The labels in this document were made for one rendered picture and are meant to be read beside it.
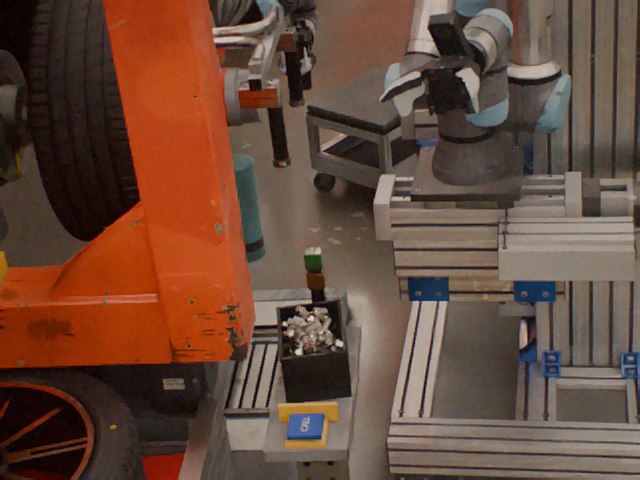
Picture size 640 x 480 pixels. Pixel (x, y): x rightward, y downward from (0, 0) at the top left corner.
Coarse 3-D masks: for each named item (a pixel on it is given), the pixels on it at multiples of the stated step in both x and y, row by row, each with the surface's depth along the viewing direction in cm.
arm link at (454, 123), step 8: (448, 112) 249; (456, 112) 247; (464, 112) 247; (440, 120) 252; (448, 120) 249; (456, 120) 248; (464, 120) 248; (440, 128) 253; (448, 128) 250; (456, 128) 249; (464, 128) 249; (472, 128) 249; (480, 128) 249; (488, 128) 250; (456, 136) 250; (464, 136) 250; (472, 136) 250
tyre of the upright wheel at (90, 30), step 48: (48, 0) 277; (96, 0) 275; (48, 48) 272; (96, 48) 269; (48, 96) 270; (96, 96) 268; (48, 144) 272; (96, 144) 271; (48, 192) 278; (96, 192) 277
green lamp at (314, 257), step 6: (312, 246) 270; (318, 246) 269; (306, 252) 268; (312, 252) 267; (318, 252) 267; (306, 258) 267; (312, 258) 267; (318, 258) 267; (324, 258) 270; (306, 264) 268; (312, 264) 268; (318, 264) 267
